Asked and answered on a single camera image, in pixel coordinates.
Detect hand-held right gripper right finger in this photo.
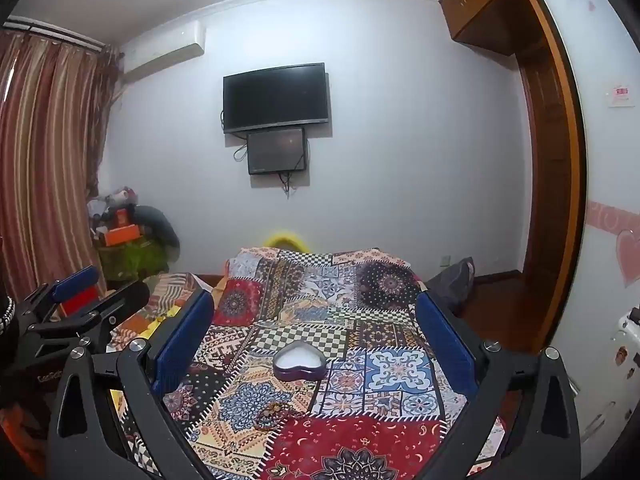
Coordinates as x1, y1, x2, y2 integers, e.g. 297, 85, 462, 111
415, 291, 583, 480

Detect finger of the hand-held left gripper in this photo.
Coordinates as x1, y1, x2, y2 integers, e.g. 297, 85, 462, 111
20, 280, 152, 358
17, 266, 101, 326

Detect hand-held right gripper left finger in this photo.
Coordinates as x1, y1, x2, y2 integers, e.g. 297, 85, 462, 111
47, 290, 216, 480

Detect beaded bracelets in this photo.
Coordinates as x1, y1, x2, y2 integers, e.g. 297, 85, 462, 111
252, 400, 296, 431

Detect purple heart-shaped box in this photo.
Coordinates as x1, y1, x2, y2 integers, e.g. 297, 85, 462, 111
272, 344, 328, 382

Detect green cloth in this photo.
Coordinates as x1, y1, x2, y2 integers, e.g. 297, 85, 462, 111
97, 240, 171, 281

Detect orange box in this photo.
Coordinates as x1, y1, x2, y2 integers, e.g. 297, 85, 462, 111
102, 225, 141, 247

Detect dark grey bag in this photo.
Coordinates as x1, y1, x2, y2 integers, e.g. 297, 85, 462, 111
427, 256, 476, 311

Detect dark grey pillow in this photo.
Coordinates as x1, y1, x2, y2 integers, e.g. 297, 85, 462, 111
132, 205, 181, 263

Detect stuffed toy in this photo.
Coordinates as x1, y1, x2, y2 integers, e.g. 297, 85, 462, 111
90, 187, 138, 221

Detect patchwork printed blanket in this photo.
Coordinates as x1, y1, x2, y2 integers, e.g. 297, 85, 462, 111
107, 245, 506, 480

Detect striped brown curtain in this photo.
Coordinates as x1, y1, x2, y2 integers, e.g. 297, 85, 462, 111
0, 30, 121, 301

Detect yellow rounded object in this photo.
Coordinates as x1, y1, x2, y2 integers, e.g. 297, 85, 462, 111
263, 230, 310, 251

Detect white appliance with stickers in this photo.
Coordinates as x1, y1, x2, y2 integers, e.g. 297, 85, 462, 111
545, 305, 640, 461

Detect brown wooden door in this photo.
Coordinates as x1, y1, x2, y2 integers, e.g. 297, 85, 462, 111
515, 0, 588, 356

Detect white air conditioner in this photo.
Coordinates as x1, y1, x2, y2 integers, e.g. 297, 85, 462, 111
120, 21, 207, 81

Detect wooden overhead cabinet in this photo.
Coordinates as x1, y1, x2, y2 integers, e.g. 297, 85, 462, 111
439, 0, 546, 56

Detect black hanging cable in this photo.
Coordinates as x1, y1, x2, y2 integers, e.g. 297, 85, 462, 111
277, 170, 301, 200

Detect pink heart wall sticker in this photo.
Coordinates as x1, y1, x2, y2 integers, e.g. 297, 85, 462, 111
615, 227, 640, 288

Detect small black wall monitor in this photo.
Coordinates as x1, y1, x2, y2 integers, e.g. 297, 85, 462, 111
246, 127, 307, 176

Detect pink lettered wall sticker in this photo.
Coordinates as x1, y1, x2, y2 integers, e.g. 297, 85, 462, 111
585, 200, 640, 228

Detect large black wall television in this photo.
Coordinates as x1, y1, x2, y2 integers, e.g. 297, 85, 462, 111
223, 63, 331, 135

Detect white and red wall sticker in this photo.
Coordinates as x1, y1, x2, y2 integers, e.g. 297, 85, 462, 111
605, 82, 633, 108

